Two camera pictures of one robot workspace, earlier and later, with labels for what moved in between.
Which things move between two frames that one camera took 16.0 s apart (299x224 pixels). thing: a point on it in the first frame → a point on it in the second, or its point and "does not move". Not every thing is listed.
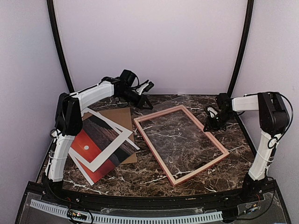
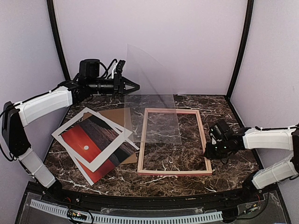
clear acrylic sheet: x=182 y=145 → x=151 y=110
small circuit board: x=75 y=216 does not move
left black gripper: x=140 y=101 → x=119 y=87
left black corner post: x=50 y=7 does not move
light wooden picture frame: x=176 y=179 → x=141 y=172
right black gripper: x=212 y=127 → x=209 y=153
